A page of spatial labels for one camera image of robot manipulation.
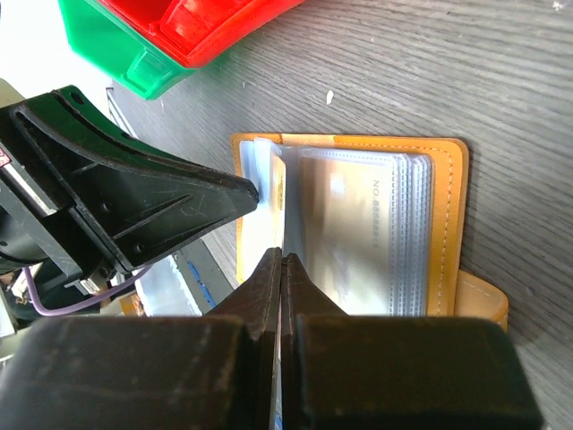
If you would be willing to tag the red plastic bin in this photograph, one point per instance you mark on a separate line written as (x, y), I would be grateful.
(195, 32)

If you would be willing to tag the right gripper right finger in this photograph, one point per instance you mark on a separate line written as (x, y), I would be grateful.
(377, 372)

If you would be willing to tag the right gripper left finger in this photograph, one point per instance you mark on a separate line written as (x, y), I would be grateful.
(216, 371)

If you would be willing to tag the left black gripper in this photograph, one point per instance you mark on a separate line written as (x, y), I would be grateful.
(82, 199)

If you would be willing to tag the gold credit card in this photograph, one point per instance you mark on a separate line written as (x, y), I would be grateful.
(346, 206)

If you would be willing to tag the green plastic bin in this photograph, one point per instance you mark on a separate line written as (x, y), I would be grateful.
(119, 51)

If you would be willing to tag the yellow leather card holder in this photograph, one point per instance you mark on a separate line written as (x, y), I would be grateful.
(451, 291)

